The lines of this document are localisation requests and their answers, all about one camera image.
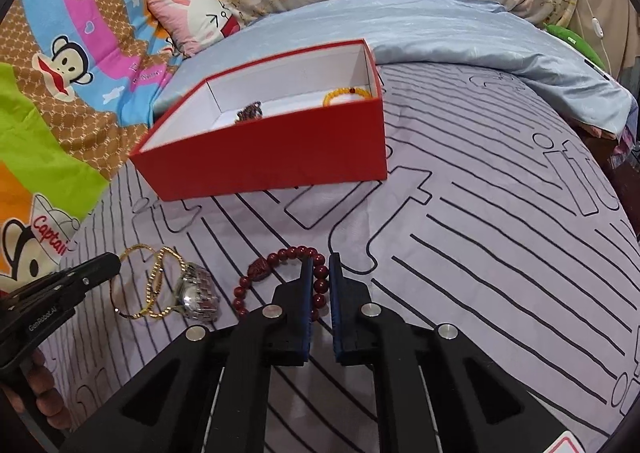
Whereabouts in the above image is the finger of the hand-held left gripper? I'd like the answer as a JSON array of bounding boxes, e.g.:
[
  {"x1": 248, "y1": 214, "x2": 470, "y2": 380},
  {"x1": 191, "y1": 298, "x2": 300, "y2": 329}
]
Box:
[{"x1": 0, "y1": 252, "x2": 122, "y2": 369}]

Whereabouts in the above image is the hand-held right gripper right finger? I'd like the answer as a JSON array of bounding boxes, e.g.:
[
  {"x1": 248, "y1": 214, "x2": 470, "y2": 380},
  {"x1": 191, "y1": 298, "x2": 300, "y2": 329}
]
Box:
[{"x1": 327, "y1": 252, "x2": 571, "y2": 453}]

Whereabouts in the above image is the thin gold bangle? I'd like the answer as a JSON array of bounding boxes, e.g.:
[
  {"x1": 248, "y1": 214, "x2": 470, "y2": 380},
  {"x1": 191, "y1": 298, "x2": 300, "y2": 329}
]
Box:
[{"x1": 110, "y1": 243, "x2": 167, "y2": 319}]

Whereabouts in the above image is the light blue quilt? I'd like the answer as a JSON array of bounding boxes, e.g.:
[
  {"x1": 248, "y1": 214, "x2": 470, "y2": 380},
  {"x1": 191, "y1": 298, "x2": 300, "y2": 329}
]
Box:
[{"x1": 152, "y1": 0, "x2": 640, "y2": 140}]

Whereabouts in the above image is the silver metal watch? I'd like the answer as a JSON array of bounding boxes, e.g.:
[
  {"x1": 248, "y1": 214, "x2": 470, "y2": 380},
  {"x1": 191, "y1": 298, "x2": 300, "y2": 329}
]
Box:
[{"x1": 172, "y1": 263, "x2": 222, "y2": 322}]

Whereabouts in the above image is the yellow bead bracelet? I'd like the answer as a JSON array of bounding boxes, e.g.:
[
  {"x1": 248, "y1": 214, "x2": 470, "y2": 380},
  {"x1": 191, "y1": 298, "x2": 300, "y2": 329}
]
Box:
[{"x1": 322, "y1": 87, "x2": 374, "y2": 107}]

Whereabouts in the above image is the green plush toy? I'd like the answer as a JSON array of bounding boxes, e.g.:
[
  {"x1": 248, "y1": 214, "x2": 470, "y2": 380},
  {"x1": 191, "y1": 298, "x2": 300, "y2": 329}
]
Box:
[{"x1": 544, "y1": 23, "x2": 607, "y2": 70}]

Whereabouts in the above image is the beige curtain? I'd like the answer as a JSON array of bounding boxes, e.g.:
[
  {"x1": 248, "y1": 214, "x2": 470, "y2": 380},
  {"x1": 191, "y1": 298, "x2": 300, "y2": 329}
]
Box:
[{"x1": 580, "y1": 0, "x2": 638, "y2": 86}]

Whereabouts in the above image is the purple bead bracelet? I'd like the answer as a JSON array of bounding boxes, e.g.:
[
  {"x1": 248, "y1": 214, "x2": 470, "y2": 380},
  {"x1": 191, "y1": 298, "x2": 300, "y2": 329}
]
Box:
[{"x1": 235, "y1": 102, "x2": 265, "y2": 124}]

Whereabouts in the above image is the pink cartoon pillow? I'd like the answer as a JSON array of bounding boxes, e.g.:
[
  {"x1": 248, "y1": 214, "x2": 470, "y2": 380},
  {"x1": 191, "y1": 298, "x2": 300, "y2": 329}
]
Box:
[{"x1": 147, "y1": 0, "x2": 247, "y2": 58}]

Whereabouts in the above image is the small black flat object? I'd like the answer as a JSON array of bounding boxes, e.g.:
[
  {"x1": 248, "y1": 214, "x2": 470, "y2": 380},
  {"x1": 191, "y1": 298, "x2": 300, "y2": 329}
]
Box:
[{"x1": 584, "y1": 58, "x2": 614, "y2": 82}]

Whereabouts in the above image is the cartoon monkey blanket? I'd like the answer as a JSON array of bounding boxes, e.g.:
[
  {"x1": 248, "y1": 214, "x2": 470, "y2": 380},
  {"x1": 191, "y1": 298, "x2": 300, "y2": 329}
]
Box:
[{"x1": 0, "y1": 0, "x2": 184, "y2": 295}]

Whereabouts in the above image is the red bead bracelet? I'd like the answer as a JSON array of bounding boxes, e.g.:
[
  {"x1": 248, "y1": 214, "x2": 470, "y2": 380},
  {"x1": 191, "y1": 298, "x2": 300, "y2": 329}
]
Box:
[{"x1": 232, "y1": 246, "x2": 331, "y2": 325}]

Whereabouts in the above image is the red cardboard box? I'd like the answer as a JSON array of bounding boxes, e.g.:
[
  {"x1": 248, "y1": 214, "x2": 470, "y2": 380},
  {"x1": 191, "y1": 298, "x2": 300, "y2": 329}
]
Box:
[{"x1": 129, "y1": 38, "x2": 389, "y2": 203}]

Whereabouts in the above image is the person's left hand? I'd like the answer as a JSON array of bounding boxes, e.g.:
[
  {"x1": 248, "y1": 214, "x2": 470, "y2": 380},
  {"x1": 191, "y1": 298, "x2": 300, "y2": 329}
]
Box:
[{"x1": 0, "y1": 348, "x2": 72, "y2": 435}]

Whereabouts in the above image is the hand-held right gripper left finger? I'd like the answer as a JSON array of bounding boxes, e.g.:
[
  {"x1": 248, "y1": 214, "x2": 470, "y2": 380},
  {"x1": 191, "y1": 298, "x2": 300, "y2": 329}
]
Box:
[{"x1": 65, "y1": 255, "x2": 315, "y2": 453}]

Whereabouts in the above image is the white cable with switch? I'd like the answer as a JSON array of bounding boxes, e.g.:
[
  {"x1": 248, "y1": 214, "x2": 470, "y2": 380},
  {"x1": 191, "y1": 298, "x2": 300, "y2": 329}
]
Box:
[{"x1": 560, "y1": 0, "x2": 614, "y2": 80}]

